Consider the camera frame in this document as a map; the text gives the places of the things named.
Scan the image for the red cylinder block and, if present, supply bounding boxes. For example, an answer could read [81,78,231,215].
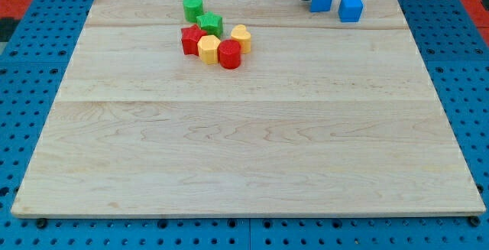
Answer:
[218,40,241,70]

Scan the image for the red star block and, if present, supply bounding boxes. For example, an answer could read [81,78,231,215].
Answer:
[180,24,207,56]

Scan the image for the blue pentagon block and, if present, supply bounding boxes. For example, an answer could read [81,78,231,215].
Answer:
[309,0,332,13]

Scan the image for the blue cube block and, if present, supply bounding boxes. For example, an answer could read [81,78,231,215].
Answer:
[338,0,364,22]

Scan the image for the light wooden board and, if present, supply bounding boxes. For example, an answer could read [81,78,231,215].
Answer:
[11,0,486,219]

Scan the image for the yellow hexagon block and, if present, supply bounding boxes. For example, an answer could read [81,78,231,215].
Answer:
[197,35,221,65]

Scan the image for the green star block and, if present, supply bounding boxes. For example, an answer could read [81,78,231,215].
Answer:
[196,11,223,37]

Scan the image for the green cylinder block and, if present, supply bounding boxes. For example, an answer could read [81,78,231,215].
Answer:
[183,0,204,23]

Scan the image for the yellow heart block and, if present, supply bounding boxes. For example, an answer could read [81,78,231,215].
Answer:
[231,24,251,54]

